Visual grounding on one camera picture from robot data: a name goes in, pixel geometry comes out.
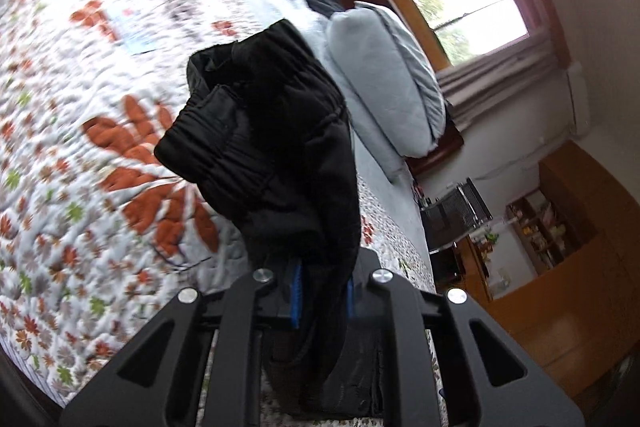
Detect black pants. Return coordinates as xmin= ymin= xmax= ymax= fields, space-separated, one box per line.
xmin=154 ymin=20 xmax=361 ymax=417

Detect white floral quilt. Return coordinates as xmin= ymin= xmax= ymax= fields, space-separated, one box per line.
xmin=0 ymin=0 xmax=446 ymax=427

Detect grey folded curtain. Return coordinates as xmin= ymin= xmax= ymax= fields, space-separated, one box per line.
xmin=436 ymin=28 xmax=560 ymax=129

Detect black mesh office chair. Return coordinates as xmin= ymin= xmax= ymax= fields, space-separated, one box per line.
xmin=421 ymin=178 xmax=492 ymax=255

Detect wooden desk cabinet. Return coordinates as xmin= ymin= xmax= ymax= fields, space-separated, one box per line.
xmin=458 ymin=142 xmax=639 ymax=397

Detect folded grey-blue duvet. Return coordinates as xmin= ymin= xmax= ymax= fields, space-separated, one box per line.
xmin=325 ymin=0 xmax=447 ymax=180

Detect wooden wall shelf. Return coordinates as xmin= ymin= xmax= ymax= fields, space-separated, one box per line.
xmin=506 ymin=188 xmax=582 ymax=275

